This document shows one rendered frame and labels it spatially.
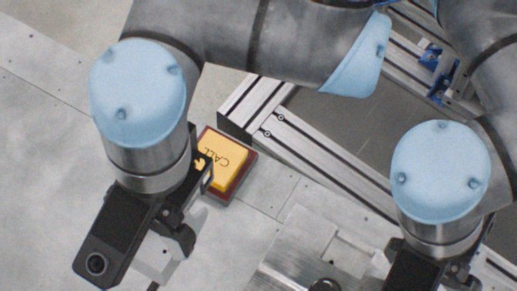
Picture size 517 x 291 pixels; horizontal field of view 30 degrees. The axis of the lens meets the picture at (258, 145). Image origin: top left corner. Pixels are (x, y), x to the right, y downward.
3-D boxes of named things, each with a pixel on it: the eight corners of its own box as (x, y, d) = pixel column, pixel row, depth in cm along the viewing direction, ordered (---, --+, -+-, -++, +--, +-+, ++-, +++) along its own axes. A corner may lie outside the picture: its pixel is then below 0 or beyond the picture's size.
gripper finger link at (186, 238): (206, 252, 102) (185, 214, 94) (198, 264, 101) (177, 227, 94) (169, 234, 104) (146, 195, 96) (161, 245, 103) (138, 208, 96)
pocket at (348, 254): (335, 235, 118) (338, 225, 114) (375, 257, 117) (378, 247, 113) (317, 267, 116) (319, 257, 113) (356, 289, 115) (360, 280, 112)
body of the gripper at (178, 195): (217, 182, 101) (214, 133, 90) (172, 250, 98) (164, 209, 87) (155, 148, 103) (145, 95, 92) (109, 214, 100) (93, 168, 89)
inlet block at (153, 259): (188, 173, 115) (186, 155, 110) (225, 193, 114) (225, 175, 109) (127, 265, 110) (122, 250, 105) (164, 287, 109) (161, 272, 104)
